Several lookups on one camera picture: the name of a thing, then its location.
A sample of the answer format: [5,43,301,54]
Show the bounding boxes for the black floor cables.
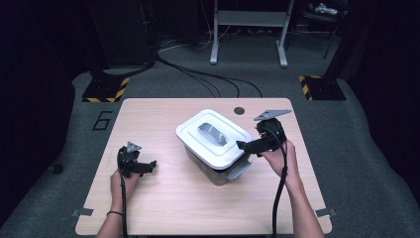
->
[155,54,263,99]

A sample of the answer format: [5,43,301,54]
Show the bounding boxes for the person's right hand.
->
[258,139,300,186]

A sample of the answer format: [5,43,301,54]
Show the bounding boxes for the person's left hand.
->
[109,169,142,213]

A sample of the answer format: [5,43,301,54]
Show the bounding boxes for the grey plastic storage box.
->
[184,145,253,186]

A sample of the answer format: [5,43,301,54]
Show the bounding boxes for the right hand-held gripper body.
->
[253,109,293,153]

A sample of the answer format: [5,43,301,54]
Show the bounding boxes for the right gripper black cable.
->
[263,127,289,238]

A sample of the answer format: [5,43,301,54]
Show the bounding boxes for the white lid with grey handle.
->
[175,109,254,171]

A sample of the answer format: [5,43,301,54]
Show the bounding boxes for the grey tape piece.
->
[315,207,338,218]
[71,207,94,217]

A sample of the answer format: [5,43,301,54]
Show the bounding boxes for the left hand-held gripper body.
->
[117,141,143,178]

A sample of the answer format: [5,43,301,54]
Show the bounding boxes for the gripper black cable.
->
[263,127,289,238]
[117,155,131,238]

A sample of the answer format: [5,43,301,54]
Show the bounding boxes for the black yellow striped base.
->
[298,74,347,101]
[81,76,131,103]

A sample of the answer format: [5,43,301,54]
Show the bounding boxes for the white cloth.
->
[313,2,340,16]

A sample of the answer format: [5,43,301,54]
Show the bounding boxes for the dark chair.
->
[290,0,352,60]

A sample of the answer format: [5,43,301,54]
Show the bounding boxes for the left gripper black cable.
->
[117,155,131,238]

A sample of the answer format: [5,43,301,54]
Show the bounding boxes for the white metal stand frame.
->
[209,0,295,68]

